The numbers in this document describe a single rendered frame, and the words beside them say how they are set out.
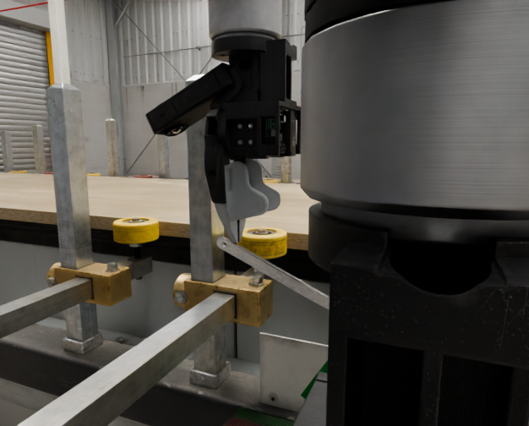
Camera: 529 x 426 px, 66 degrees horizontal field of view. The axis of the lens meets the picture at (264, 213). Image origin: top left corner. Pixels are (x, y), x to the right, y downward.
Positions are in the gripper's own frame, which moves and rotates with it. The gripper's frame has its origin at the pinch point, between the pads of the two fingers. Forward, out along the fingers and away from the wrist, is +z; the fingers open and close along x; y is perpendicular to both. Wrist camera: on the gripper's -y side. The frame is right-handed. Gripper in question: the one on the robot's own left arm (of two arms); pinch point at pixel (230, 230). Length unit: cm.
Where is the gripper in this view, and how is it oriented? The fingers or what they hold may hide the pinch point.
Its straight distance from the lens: 46.8
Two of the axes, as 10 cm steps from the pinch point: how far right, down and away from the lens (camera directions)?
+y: 9.2, 0.6, -3.8
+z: 0.0, 9.9, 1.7
